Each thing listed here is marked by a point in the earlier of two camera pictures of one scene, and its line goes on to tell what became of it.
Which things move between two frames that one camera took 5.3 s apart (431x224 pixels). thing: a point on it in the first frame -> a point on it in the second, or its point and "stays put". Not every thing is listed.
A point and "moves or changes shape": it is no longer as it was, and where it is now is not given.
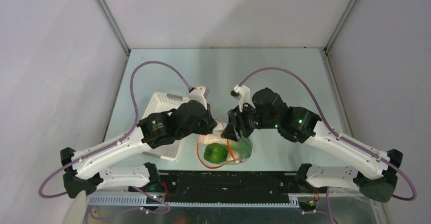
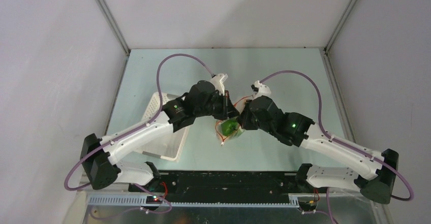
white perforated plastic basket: (159, 102) stays put
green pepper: (215, 153) moves or changes shape
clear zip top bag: (216, 149) moves or changes shape
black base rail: (226, 187) stays put
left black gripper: (210, 123) -> (228, 110)
